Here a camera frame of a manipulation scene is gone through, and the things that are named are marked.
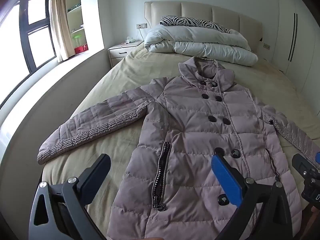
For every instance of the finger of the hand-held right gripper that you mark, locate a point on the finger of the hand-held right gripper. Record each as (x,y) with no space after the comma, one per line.
(303,165)

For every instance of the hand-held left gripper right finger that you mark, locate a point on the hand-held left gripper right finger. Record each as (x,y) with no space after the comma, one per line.
(226,177)

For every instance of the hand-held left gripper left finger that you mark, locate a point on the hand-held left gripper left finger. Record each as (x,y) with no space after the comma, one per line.
(97,173)

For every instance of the mauve quilted down jacket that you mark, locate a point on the mauve quilted down jacket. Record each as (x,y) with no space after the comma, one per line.
(195,120)

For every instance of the bed with beige sheet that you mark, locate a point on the bed with beige sheet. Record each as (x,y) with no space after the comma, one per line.
(117,80)

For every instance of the white wardrobe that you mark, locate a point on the white wardrobe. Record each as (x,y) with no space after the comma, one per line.
(300,42)

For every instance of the white nightstand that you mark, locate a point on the white nightstand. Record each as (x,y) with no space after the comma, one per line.
(120,52)

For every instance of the red box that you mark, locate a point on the red box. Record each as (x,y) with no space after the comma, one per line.
(82,49)

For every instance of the white folded duvet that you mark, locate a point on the white folded duvet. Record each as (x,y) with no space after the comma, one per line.
(200,45)

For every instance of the green ornament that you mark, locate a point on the green ornament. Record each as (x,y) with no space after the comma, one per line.
(77,38)

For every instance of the small white device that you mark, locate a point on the small white device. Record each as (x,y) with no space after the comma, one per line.
(130,40)

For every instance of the black framed window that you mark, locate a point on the black framed window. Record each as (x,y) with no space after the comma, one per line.
(37,33)

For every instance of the beige curtain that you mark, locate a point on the beige curtain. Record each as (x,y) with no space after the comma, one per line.
(60,25)

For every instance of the zebra print pillow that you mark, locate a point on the zebra print pillow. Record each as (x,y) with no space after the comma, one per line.
(187,21)

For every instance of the cream padded headboard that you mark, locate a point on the cream padded headboard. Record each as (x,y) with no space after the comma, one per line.
(195,11)

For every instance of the wall socket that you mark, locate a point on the wall socket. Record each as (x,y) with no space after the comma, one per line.
(266,46)
(141,26)

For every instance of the cream wall shelf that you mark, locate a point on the cream wall shelf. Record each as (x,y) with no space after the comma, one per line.
(75,17)

